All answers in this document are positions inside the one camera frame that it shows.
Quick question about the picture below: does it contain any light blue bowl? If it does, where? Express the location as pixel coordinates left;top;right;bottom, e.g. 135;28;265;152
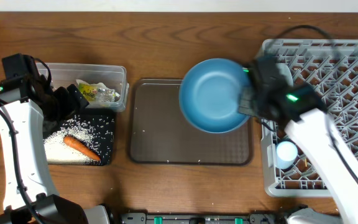
277;63;293;86

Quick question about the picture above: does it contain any light blue cup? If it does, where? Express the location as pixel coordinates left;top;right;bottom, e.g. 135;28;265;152
276;141;298;169

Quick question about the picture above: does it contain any clear plastic bin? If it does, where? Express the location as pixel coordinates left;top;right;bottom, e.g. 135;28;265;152
36;62;129;112

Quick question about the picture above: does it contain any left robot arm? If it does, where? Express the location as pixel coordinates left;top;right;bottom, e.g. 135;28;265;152
0;54;114;223

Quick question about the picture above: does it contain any orange carrot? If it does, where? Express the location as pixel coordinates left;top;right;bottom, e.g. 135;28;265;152
63;136;101;161

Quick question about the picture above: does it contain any foil snack wrapper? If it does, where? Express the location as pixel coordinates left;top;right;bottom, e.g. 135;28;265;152
78;83;121;103

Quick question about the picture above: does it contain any dark blue plate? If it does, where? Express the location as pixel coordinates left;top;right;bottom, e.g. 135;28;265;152
179;58;250;134

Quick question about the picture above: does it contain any brown serving tray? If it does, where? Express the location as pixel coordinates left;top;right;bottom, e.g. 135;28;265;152
127;79;254;166

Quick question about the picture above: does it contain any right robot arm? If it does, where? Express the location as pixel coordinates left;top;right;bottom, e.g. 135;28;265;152
239;55;358;223

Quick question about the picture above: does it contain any white rice pile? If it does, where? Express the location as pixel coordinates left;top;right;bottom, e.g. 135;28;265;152
44;113;115;166

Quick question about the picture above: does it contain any grey dishwasher rack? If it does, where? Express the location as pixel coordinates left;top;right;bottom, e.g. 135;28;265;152
258;39;358;197

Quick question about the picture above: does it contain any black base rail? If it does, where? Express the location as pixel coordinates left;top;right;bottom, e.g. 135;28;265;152
119;212;287;224

